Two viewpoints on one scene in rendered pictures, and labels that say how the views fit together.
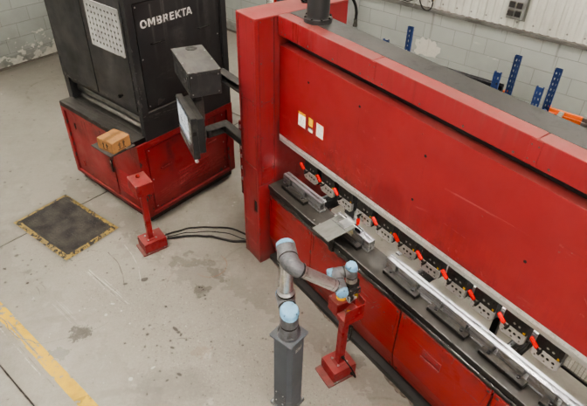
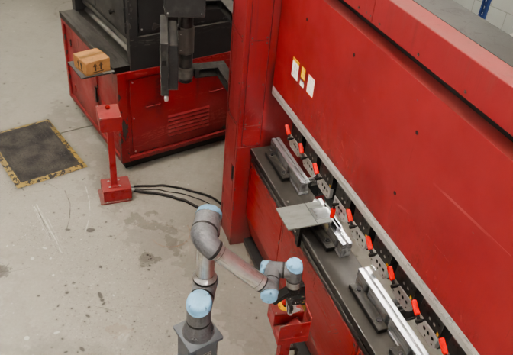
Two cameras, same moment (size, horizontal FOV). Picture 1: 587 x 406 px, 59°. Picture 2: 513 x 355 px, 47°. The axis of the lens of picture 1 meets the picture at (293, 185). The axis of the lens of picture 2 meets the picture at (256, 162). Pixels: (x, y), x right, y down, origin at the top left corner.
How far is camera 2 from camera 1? 83 cm
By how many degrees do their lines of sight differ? 11
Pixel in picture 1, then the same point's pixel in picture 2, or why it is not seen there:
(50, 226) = (17, 148)
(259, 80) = (253, 10)
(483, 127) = (491, 95)
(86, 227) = (54, 158)
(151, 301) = (87, 256)
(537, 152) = not seen: outside the picture
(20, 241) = not seen: outside the picture
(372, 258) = (343, 267)
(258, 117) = (246, 57)
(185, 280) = (135, 243)
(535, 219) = not seen: outside the picture
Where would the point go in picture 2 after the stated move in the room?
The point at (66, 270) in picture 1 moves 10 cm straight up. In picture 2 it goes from (13, 198) to (11, 188)
